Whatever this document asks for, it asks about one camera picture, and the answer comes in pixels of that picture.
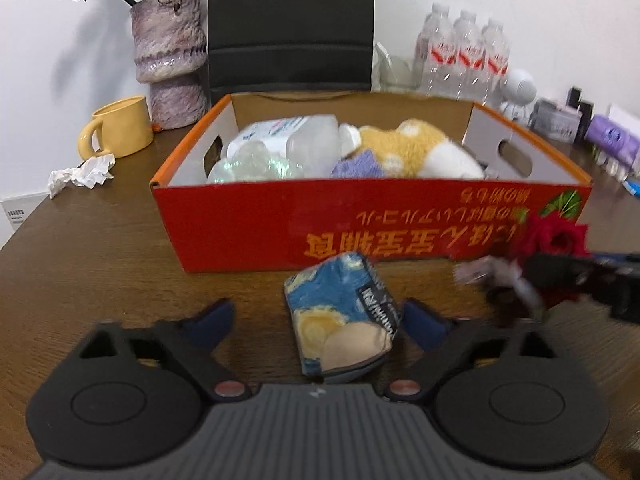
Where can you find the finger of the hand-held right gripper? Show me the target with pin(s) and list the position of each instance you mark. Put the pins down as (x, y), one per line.
(560, 272)

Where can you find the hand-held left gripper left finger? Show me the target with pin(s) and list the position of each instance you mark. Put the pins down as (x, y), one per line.
(217, 317)

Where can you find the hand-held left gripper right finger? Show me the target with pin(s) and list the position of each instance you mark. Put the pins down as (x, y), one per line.
(425, 327)

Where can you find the red artificial rose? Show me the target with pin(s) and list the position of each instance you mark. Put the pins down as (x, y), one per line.
(555, 237)

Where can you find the blue painted print pouch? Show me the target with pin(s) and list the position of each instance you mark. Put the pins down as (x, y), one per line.
(340, 320)

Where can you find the orange cardboard box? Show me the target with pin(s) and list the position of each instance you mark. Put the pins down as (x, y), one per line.
(310, 225)

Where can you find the yellow and white plush toy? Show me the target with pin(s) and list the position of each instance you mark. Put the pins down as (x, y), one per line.
(420, 152)

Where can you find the blue flat item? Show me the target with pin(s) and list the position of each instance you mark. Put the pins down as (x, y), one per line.
(634, 188)

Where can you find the purple packet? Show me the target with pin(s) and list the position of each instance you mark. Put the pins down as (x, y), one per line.
(612, 137)

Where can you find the iridescent clear plastic bag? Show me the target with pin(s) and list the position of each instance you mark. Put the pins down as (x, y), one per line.
(250, 169)

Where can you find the decorated tin box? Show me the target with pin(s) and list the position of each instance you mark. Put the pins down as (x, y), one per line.
(555, 120)

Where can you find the white box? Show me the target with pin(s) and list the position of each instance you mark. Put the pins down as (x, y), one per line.
(625, 112)

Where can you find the white robot figurine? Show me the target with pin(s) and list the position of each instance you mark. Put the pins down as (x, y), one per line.
(520, 87)

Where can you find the crumpled white tissue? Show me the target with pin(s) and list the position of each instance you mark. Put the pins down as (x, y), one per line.
(85, 174)

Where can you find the clear bottle with blue label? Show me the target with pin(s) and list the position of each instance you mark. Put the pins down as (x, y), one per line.
(295, 137)

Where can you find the yellow mug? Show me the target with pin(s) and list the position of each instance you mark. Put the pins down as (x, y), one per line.
(122, 127)

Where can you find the clear plastic water bottle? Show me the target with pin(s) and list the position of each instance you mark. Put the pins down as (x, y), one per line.
(467, 60)
(495, 67)
(434, 55)

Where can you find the white label card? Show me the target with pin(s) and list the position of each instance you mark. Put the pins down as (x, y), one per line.
(20, 212)

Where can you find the clear glass cup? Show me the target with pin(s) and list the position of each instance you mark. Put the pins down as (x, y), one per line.
(397, 75)

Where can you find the purple and white vase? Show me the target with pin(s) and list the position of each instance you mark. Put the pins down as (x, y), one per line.
(170, 55)

